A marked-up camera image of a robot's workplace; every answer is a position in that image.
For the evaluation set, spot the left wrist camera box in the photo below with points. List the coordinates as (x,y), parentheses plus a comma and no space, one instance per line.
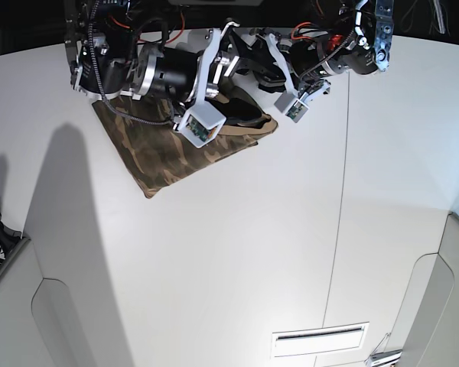
(291,106)

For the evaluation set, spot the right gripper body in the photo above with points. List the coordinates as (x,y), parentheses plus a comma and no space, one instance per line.
(174,73)

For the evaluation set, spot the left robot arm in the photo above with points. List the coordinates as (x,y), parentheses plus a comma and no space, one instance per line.
(357,38)

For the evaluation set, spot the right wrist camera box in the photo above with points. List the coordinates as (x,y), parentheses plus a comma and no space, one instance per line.
(201,123)

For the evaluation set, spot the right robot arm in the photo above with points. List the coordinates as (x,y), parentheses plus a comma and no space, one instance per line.
(124,56)

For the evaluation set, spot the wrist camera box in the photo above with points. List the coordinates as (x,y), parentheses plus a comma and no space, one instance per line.
(291,106)
(201,123)

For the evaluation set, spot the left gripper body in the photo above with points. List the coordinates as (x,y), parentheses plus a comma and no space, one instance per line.
(312,60)

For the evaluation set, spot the silver clip at table edge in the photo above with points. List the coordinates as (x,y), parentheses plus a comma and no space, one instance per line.
(380,356)

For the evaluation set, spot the camouflage T-shirt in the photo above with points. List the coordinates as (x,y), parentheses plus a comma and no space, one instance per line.
(154,154)

